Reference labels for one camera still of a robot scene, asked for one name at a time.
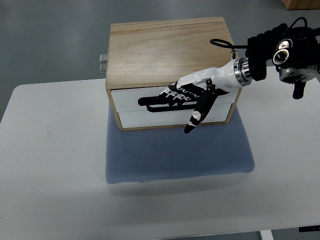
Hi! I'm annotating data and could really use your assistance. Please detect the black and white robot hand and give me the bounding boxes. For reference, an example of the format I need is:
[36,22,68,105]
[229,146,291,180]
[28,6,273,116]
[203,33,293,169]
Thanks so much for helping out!
[154,57,254,135]

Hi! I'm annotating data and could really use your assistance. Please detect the black bracket under table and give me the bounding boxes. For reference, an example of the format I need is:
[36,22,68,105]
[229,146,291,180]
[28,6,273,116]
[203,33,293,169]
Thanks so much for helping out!
[298,225,320,233]

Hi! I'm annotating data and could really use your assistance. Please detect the brown cardboard box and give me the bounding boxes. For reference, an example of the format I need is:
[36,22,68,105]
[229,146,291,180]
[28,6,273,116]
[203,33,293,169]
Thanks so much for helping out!
[281,0,320,10]

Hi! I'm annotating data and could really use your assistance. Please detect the blue-grey textured mat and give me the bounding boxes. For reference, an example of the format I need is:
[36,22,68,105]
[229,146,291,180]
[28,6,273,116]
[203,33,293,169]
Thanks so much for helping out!
[105,109,255,184]

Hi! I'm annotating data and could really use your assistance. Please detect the white lower drawer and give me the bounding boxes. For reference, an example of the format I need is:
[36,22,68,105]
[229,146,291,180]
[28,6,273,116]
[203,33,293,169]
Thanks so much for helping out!
[115,103,232,128]

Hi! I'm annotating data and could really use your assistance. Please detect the grey metal table clamp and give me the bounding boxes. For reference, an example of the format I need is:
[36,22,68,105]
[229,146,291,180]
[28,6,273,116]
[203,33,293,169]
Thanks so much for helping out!
[99,53,108,74]

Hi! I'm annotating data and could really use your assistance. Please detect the white table leg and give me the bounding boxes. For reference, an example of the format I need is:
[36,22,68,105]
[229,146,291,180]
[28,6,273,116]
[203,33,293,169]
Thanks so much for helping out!
[259,230,274,240]

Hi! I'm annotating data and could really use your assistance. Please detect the wooden two-drawer cabinet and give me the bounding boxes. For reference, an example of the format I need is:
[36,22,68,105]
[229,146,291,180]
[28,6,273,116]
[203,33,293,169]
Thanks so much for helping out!
[105,17,232,131]

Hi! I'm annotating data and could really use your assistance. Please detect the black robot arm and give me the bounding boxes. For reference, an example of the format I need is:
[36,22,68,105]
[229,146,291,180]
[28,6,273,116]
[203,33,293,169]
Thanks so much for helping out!
[210,17,320,100]

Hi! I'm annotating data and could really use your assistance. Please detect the white drawer black handle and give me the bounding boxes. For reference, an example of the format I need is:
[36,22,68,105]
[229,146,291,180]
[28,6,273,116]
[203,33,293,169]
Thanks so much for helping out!
[111,86,239,114]

